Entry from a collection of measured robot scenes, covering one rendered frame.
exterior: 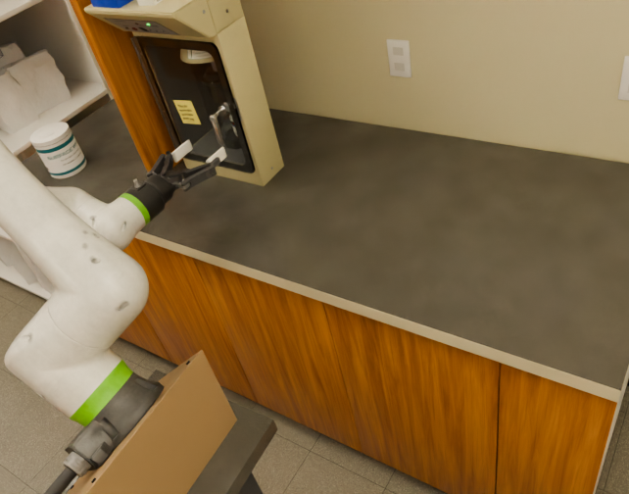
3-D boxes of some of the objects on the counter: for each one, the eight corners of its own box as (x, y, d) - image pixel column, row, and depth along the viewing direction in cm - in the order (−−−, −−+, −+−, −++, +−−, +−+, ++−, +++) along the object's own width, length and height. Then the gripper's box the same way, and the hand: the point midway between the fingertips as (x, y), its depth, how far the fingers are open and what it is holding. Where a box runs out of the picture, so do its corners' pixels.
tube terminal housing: (232, 127, 206) (151, -124, 156) (309, 141, 190) (246, -135, 140) (186, 168, 192) (80, -95, 142) (264, 186, 176) (176, -103, 125)
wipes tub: (72, 155, 214) (52, 119, 204) (94, 161, 207) (75, 123, 197) (43, 175, 207) (22, 138, 197) (67, 182, 200) (45, 145, 190)
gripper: (181, 192, 138) (237, 142, 151) (114, 173, 150) (170, 128, 163) (191, 217, 143) (245, 167, 156) (125, 197, 155) (179, 152, 168)
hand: (203, 150), depth 158 cm, fingers open, 12 cm apart
